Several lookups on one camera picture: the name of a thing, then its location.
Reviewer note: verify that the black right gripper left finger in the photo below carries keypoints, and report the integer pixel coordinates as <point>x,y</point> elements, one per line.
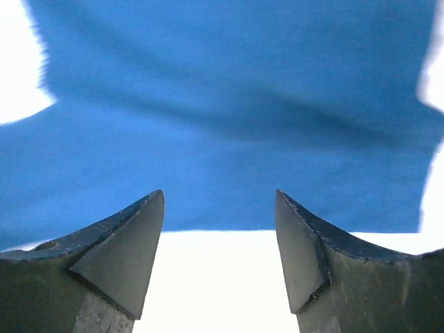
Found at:
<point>92,280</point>

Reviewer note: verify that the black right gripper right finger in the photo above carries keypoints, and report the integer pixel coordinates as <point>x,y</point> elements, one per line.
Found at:
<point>337,282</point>

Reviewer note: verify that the dark blue printed t-shirt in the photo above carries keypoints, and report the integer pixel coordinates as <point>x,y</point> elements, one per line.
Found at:
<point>218,104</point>

